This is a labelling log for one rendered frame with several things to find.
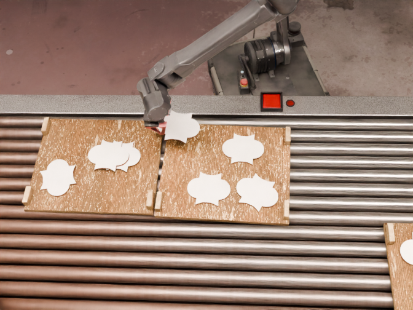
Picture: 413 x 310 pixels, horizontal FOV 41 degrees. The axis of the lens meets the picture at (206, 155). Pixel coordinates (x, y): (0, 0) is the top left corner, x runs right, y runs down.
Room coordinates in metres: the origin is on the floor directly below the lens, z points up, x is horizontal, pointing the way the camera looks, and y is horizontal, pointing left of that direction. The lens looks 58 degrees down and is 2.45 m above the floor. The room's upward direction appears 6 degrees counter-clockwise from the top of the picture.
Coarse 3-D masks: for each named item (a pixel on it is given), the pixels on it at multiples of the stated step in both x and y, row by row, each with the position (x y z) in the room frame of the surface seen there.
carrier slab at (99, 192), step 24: (72, 120) 1.14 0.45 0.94; (96, 120) 1.13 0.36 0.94; (120, 120) 1.12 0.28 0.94; (48, 144) 1.05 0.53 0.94; (72, 144) 1.04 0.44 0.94; (96, 144) 1.03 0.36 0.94; (144, 144) 1.01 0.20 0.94; (144, 168) 0.92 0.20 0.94; (48, 192) 0.87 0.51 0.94; (72, 192) 0.86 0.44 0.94; (96, 192) 0.85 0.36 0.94; (120, 192) 0.84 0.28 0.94; (144, 192) 0.83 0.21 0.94
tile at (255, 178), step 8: (256, 176) 0.84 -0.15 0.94; (240, 184) 0.82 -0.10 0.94; (248, 184) 0.82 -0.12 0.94; (256, 184) 0.81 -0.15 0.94; (264, 184) 0.81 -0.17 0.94; (272, 184) 0.81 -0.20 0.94; (240, 192) 0.79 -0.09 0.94; (248, 192) 0.79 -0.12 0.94; (256, 192) 0.79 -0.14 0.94; (264, 192) 0.78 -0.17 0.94; (272, 192) 0.78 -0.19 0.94; (240, 200) 0.76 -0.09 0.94; (248, 200) 0.76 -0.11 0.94; (256, 200) 0.76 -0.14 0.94; (264, 200) 0.76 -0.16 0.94; (272, 200) 0.75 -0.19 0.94; (256, 208) 0.73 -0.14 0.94
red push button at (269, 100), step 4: (264, 96) 1.17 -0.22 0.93; (268, 96) 1.16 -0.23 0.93; (272, 96) 1.16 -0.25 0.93; (276, 96) 1.16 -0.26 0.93; (264, 100) 1.15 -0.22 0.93; (268, 100) 1.15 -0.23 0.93; (272, 100) 1.14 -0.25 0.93; (276, 100) 1.14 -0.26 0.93; (264, 104) 1.13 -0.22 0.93; (268, 104) 1.13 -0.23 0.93; (272, 104) 1.13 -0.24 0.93; (276, 104) 1.13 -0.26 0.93
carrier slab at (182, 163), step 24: (168, 144) 1.00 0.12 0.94; (192, 144) 0.99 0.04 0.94; (216, 144) 0.98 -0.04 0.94; (264, 144) 0.96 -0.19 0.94; (168, 168) 0.91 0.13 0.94; (192, 168) 0.90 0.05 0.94; (216, 168) 0.89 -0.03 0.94; (240, 168) 0.88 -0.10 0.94; (264, 168) 0.87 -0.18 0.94; (288, 168) 0.87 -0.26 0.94; (168, 192) 0.82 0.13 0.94; (288, 192) 0.78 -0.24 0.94; (168, 216) 0.74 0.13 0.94; (192, 216) 0.73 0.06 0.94; (216, 216) 0.72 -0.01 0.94; (240, 216) 0.72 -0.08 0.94; (264, 216) 0.71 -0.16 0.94
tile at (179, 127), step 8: (168, 120) 1.02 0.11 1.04; (176, 120) 1.02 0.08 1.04; (184, 120) 1.02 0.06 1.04; (192, 120) 1.02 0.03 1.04; (168, 128) 0.99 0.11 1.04; (176, 128) 0.99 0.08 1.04; (184, 128) 0.99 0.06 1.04; (192, 128) 0.99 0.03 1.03; (168, 136) 0.96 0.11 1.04; (176, 136) 0.96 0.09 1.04; (184, 136) 0.96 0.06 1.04; (192, 136) 0.96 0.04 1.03
